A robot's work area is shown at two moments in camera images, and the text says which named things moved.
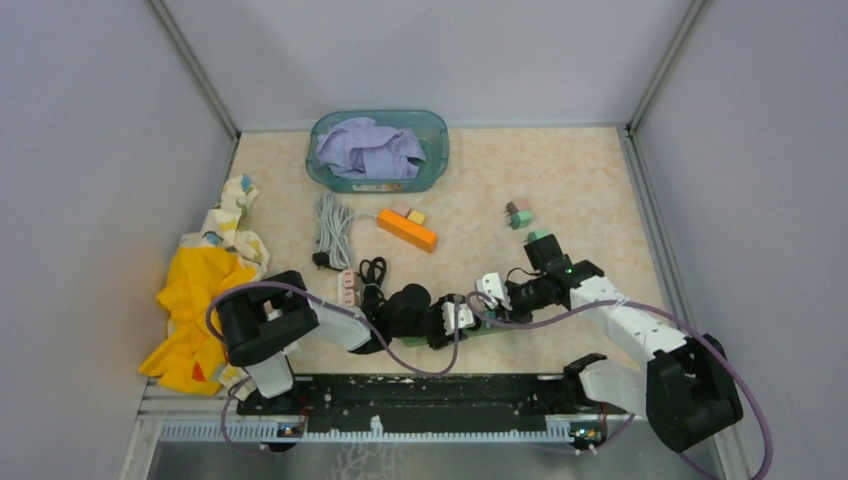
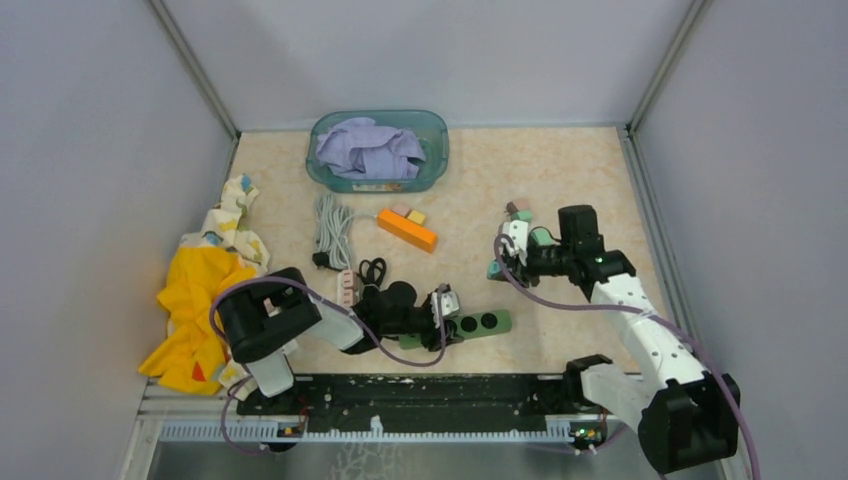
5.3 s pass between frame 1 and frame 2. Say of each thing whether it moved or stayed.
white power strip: stayed
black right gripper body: moved
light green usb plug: stayed
